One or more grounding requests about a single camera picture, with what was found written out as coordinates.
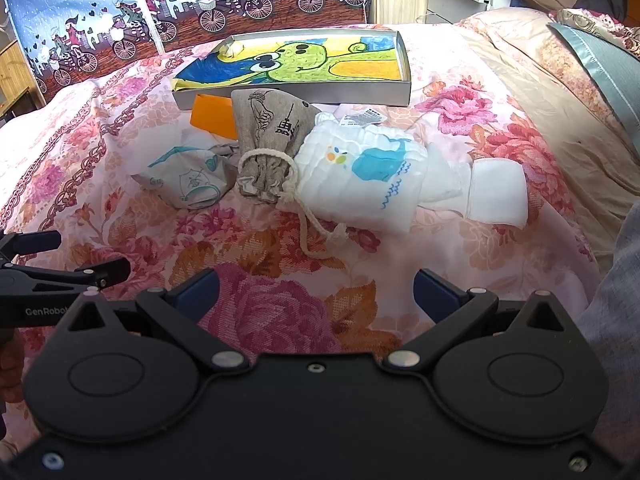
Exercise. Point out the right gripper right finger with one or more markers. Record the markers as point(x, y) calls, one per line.
point(456, 314)

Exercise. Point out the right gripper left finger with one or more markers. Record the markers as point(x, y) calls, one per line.
point(173, 315)

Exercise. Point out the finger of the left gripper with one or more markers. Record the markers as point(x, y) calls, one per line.
point(23, 244)
point(31, 288)

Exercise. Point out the white teal printed face mask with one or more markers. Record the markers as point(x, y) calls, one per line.
point(191, 178)

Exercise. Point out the white whale print cloth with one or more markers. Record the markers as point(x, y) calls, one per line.
point(372, 178)

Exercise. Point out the orange fabric band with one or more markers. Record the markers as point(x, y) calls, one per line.
point(214, 114)

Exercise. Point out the grey linen drawstring pouch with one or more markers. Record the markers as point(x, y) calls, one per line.
point(272, 126)

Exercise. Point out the small white cloth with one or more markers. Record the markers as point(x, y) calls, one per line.
point(498, 193)

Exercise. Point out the wooden side shelf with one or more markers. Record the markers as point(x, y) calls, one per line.
point(19, 91)

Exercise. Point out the floral pink bedspread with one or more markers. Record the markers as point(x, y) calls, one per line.
point(501, 84)

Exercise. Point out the blue bicycle print curtain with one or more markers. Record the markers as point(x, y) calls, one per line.
point(68, 41)

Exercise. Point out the grey tray with frog picture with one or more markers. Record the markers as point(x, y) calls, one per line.
point(319, 65)

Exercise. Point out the teal satin pillow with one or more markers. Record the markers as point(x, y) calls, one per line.
point(613, 70)

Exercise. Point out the floral patterned pillow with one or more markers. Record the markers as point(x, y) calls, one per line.
point(602, 26)

